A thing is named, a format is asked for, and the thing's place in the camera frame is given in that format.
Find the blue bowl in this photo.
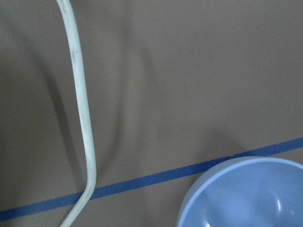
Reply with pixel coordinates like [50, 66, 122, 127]
[177, 157, 303, 227]

